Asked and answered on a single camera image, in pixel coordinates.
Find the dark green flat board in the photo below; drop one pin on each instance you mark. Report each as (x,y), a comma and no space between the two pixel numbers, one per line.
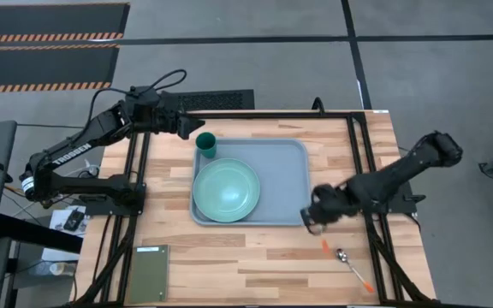
(148,276)

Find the black floor vent grate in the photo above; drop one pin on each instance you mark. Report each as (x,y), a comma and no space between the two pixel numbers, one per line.
(216,100)

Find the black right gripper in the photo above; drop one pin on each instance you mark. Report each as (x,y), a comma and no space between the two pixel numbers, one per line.
(334,203)

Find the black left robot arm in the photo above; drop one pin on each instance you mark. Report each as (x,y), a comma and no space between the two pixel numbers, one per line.
(75,149)

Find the black stand beam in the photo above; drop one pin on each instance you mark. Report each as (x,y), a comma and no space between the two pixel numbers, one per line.
(37,233)

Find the clear plastic bottle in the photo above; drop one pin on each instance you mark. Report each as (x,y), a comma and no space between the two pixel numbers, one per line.
(58,268)

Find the small black handheld device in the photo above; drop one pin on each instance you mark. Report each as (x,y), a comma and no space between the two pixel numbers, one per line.
(74,220)

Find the grey plastic tray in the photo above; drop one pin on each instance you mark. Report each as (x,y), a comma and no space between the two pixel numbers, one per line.
(280,179)

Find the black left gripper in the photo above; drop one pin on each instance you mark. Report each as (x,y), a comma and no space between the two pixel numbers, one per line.
(165,115)

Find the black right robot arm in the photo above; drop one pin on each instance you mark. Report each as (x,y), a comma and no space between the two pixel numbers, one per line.
(400,171)

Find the teal plastic cup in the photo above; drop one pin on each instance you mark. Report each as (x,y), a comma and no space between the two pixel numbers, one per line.
(206,143)

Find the light green plate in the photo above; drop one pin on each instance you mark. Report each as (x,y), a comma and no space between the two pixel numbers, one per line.
(225,190)

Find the white paper sheet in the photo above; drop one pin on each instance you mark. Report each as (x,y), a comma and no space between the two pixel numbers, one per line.
(58,216)

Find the black hazard-striped floor mat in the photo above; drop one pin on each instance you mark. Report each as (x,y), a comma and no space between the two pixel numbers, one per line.
(49,19)
(41,66)

